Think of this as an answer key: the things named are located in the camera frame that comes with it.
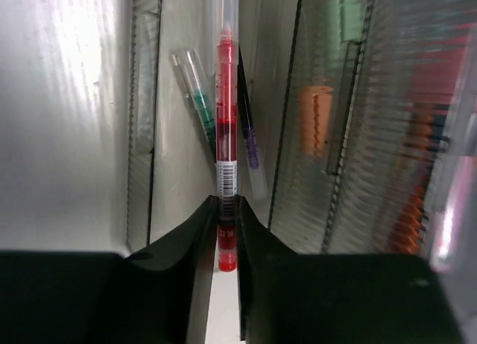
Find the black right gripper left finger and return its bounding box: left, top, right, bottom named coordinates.
left=1, top=196, right=218, bottom=343

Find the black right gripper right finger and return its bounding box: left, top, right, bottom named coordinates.
left=237, top=197, right=464, bottom=343

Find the purple gel pen refill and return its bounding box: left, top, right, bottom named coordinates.
left=237, top=49, right=268, bottom=200

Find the orange capped highlighter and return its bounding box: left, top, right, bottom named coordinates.
left=300, top=86, right=334, bottom=157

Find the green gel pen refill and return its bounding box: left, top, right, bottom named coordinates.
left=170, top=49, right=216, bottom=160

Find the pink red stationery pack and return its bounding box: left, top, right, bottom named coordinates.
left=386, top=23, right=476, bottom=273

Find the green capped highlighter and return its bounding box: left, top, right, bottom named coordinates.
left=327, top=0, right=363, bottom=47

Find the red gel pen refill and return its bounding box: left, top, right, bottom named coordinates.
left=214, top=0, right=239, bottom=272

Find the clear acrylic drawer organizer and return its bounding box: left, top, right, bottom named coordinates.
left=126, top=0, right=476, bottom=254

